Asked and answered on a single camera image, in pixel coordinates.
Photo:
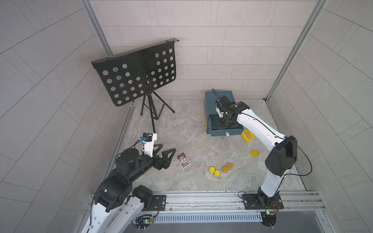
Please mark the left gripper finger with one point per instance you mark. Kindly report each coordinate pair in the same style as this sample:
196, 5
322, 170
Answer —
167, 157
157, 148

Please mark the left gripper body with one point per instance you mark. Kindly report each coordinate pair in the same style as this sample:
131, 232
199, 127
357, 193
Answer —
158, 164

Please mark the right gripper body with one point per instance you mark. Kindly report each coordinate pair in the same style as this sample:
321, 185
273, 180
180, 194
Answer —
225, 122

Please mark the teal three-drawer cabinet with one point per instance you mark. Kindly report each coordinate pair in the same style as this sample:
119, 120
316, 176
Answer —
212, 117

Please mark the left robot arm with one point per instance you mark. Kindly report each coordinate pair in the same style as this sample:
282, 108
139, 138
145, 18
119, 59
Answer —
117, 204

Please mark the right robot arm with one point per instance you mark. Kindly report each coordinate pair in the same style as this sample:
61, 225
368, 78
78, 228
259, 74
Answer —
283, 151

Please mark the orange paint can left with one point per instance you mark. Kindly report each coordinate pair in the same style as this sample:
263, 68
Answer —
225, 169

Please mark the playing card box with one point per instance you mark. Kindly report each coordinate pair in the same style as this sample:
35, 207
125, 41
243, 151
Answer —
183, 160

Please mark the yellow triangular holder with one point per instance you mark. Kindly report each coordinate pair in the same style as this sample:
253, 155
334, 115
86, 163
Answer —
247, 135

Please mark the small yellow block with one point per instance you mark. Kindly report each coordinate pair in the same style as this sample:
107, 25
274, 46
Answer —
254, 153

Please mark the left circuit board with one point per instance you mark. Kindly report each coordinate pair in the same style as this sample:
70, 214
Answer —
144, 221

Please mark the circuit board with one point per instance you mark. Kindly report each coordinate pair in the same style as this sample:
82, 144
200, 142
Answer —
144, 221
268, 220

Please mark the black perforated music stand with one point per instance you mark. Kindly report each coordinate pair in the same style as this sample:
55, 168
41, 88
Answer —
139, 73

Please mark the right circuit board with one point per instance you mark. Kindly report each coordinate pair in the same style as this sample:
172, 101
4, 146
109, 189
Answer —
268, 220

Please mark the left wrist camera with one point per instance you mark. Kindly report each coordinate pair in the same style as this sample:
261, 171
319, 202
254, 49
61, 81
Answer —
148, 140

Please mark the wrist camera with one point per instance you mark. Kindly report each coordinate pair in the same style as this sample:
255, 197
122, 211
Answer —
148, 140
223, 106

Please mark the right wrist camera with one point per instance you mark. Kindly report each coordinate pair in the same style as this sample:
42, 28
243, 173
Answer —
223, 106

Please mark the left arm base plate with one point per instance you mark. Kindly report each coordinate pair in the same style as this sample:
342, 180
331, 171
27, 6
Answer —
158, 203

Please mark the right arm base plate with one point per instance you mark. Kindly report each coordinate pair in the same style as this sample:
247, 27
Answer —
262, 202

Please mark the aluminium mounting rail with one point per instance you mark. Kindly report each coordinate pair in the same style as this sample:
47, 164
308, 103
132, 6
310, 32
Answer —
231, 201

